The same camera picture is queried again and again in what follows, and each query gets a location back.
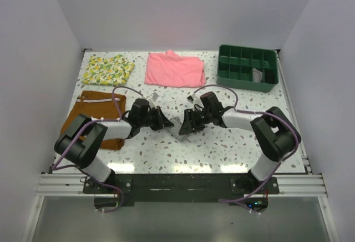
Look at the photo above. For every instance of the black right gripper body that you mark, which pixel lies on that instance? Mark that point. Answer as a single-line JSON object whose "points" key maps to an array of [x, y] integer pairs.
{"points": [[203, 117]]}

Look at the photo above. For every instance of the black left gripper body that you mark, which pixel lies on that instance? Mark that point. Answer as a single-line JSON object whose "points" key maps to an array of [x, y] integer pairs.
{"points": [[151, 119]]}

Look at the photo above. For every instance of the grey striped underwear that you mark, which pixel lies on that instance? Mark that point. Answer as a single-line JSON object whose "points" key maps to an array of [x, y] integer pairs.
{"points": [[174, 131]]}

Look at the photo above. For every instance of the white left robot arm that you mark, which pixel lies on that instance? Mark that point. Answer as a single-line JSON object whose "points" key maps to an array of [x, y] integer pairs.
{"points": [[80, 142]]}

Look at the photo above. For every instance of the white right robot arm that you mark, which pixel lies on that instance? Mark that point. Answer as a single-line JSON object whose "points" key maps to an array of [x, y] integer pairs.
{"points": [[275, 134]]}

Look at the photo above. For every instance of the grey rolled underwear in tray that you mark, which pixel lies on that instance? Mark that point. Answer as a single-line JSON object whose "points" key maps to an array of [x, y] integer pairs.
{"points": [[257, 75]]}

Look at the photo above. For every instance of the brown folded trousers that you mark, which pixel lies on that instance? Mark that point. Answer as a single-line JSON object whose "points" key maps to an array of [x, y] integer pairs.
{"points": [[98, 105]]}

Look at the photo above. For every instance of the pink folded shirt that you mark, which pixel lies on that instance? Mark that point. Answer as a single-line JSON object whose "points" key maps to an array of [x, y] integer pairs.
{"points": [[169, 69]]}

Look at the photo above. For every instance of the green compartment tray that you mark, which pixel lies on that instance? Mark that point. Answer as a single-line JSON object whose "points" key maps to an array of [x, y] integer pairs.
{"points": [[235, 64]]}

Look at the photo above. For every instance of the lemon print folded cloth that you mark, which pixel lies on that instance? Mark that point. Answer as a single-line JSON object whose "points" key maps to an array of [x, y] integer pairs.
{"points": [[110, 71]]}

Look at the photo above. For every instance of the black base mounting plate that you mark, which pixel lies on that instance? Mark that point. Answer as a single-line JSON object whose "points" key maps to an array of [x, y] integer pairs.
{"points": [[128, 189]]}

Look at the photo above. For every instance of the aluminium front rail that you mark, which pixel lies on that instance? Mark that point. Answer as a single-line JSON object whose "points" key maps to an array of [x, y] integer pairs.
{"points": [[298, 185]]}

